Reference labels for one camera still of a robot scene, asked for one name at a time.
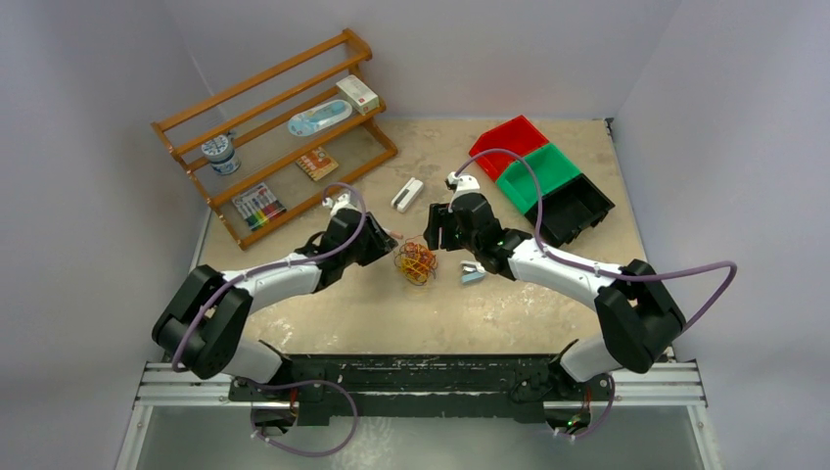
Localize yellow cable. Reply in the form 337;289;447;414
400;249;435;280

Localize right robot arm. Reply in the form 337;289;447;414
424;193;687;399

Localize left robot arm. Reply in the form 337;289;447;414
151;209;398;400

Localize white blue staple remover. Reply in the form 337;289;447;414
460;260;486;286

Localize white stapler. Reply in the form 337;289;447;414
391;177;424;213

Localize green plastic bin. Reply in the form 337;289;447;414
496;143;581;214

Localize orange snack packet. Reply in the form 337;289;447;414
295;146;339;181

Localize red plastic bin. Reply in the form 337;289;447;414
468;115;550;182

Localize black plastic bin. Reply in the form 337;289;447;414
540;174;616;248

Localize coloured marker set pack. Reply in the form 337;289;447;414
232;182;287;231

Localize blue white oval package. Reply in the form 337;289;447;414
287;99;352;137

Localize wooden shelf rack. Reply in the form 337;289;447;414
151;28;398;250

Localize white red box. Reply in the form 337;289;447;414
336;74;381;115

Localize blue white tape roll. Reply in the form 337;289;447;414
201;134;241;176

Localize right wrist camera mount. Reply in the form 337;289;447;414
445;172;481;197

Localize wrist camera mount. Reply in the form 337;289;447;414
445;172;481;197
321;193;360;217

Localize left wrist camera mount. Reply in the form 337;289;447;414
321;193;360;217

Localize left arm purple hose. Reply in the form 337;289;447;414
169;182;368;459

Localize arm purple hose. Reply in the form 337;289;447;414
452;149;739;444
169;182;368;459

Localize right arm purple hose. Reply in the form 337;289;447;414
452;149;739;444

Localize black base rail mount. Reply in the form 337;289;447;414
229;353;612;430

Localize aluminium frame rail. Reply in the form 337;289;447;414
116;354;722;469

